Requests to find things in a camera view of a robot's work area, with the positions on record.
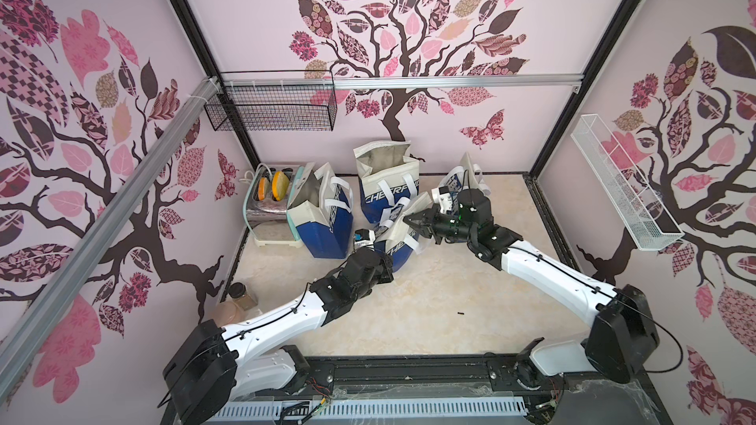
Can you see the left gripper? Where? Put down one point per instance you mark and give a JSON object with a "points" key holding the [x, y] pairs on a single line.
{"points": [[383, 268]]}

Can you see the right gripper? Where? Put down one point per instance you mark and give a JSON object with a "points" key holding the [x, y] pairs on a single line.
{"points": [[433, 226]]}

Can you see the blue takeout bag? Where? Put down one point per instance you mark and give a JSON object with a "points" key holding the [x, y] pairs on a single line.
{"points": [[319, 210], [394, 237]]}

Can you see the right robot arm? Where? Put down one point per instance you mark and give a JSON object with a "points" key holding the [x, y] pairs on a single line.
{"points": [[622, 332]]}

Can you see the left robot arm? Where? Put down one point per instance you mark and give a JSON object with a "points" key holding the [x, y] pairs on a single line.
{"points": [[217, 364]]}

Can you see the yellow bread slice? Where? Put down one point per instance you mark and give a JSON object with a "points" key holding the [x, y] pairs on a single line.
{"points": [[280, 185]]}

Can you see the orange bread slice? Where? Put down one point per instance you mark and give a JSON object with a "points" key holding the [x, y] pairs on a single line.
{"points": [[263, 188]]}

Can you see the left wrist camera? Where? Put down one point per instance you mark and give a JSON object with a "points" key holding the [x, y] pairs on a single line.
{"points": [[364, 238]]}

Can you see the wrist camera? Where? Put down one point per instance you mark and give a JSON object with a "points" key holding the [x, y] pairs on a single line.
{"points": [[364, 238], [447, 198]]}

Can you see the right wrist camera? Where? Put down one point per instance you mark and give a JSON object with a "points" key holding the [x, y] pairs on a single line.
{"points": [[447, 198]]}

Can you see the back aluminium rail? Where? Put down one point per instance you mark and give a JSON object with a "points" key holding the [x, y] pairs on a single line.
{"points": [[444, 82]]}

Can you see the aluminium rail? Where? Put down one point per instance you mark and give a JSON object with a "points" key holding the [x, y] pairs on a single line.
{"points": [[444, 82], [26, 338]]}

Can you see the white slotted cable duct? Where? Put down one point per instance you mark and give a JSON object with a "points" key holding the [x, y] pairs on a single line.
{"points": [[362, 410]]}

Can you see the black wire basket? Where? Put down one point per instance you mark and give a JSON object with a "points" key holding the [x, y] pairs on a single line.
{"points": [[280, 100]]}

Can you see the black base frame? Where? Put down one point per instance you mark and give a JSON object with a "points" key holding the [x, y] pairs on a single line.
{"points": [[577, 398]]}

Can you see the left aluminium rail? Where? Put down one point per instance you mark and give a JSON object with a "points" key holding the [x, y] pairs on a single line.
{"points": [[26, 338]]}

